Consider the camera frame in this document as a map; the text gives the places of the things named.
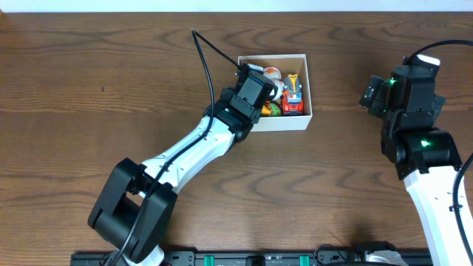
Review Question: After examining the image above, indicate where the orange dinosaur toy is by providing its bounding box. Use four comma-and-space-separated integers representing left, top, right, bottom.
261, 103, 273, 117

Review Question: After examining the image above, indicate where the green number ball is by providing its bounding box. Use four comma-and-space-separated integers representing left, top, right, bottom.
265, 102, 282, 117

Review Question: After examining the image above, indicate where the white pink duck toy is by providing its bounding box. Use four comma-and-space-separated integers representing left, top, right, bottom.
263, 66, 284, 101

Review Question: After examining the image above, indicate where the red grey toy truck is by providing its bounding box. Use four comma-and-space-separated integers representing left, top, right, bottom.
282, 74, 304, 116

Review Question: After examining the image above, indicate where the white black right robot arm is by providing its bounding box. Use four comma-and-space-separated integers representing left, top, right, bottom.
359, 65, 472, 265

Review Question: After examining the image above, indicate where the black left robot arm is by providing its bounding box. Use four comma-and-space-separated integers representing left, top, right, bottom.
88, 64, 276, 265

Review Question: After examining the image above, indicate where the white cardboard box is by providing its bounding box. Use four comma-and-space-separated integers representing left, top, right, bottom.
238, 54, 313, 132

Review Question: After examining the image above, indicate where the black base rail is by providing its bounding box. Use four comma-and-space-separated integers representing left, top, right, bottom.
70, 249, 433, 266

